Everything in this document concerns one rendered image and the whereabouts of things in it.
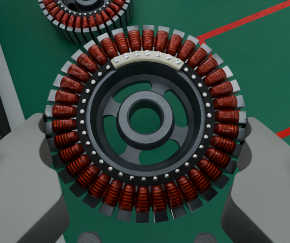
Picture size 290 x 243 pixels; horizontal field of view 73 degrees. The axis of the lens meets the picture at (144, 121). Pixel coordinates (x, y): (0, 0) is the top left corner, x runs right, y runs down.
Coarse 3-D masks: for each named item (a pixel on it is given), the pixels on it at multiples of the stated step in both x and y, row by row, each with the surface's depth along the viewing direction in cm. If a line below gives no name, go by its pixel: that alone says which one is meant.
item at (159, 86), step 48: (96, 48) 11; (144, 48) 11; (192, 48) 11; (48, 96) 11; (96, 96) 11; (144, 96) 12; (192, 96) 12; (240, 96) 11; (48, 144) 10; (96, 144) 11; (144, 144) 11; (192, 144) 11; (96, 192) 10; (144, 192) 10; (192, 192) 10
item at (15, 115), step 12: (0, 48) 26; (0, 60) 25; (0, 72) 25; (0, 84) 25; (12, 84) 25; (0, 96) 25; (12, 96) 25; (12, 108) 24; (12, 120) 24; (24, 120) 24; (60, 240) 22
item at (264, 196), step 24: (240, 144) 11; (264, 144) 9; (240, 168) 9; (264, 168) 8; (288, 168) 8; (240, 192) 6; (264, 192) 7; (288, 192) 7; (240, 216) 6; (264, 216) 6; (288, 216) 6; (240, 240) 6; (264, 240) 5; (288, 240) 5
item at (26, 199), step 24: (0, 144) 8; (24, 144) 8; (0, 168) 7; (24, 168) 7; (48, 168) 7; (0, 192) 6; (24, 192) 6; (48, 192) 6; (0, 216) 6; (24, 216) 6; (48, 216) 6; (0, 240) 5; (24, 240) 5; (48, 240) 6
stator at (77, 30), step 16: (48, 0) 22; (64, 0) 25; (80, 0) 23; (96, 0) 23; (112, 0) 23; (128, 0) 23; (48, 16) 22; (64, 16) 22; (80, 16) 22; (96, 16) 22; (112, 16) 22; (128, 16) 24; (64, 32) 23; (80, 32) 22; (96, 32) 22
